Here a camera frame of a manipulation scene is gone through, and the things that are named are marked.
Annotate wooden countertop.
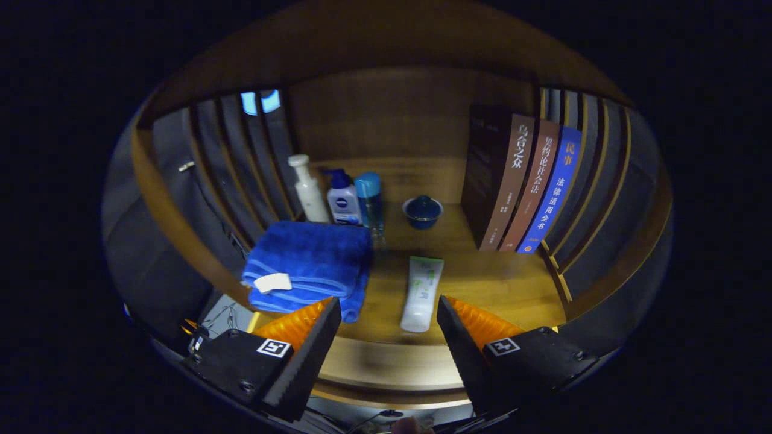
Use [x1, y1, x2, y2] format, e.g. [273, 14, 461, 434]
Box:
[250, 158, 568, 347]

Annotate blue book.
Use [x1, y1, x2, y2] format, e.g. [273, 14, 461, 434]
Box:
[517, 126, 583, 254]

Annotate white pump bottle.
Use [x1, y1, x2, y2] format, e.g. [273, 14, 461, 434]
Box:
[288, 154, 331, 224]

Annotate white and green tube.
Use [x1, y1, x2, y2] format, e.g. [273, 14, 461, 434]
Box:
[400, 256, 445, 333]

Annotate reddish brown book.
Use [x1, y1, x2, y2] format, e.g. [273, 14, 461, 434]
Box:
[499, 119, 562, 253]

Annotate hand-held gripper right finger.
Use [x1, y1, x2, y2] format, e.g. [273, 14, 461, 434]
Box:
[436, 295, 601, 417]

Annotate blue lidded teacup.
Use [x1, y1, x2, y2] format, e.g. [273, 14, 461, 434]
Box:
[402, 195, 445, 230]

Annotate white bottle with blue cap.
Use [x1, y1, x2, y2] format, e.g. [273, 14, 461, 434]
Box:
[324, 168, 362, 226]

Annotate black floor cable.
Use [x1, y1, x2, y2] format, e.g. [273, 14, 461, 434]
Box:
[308, 407, 402, 434]

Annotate wooden cabinet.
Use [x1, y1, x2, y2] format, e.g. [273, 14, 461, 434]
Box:
[130, 0, 673, 410]

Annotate thin floor wires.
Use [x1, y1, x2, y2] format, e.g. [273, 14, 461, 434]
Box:
[199, 304, 242, 338]

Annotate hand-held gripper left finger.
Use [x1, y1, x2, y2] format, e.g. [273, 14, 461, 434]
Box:
[181, 297, 343, 423]

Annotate dark brown book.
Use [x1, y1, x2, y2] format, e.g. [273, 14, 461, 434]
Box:
[461, 105, 536, 251]

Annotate blue folded towel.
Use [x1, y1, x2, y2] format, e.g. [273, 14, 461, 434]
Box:
[241, 221, 373, 324]

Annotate teal tumbler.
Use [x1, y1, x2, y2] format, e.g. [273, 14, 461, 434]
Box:
[355, 172, 385, 245]

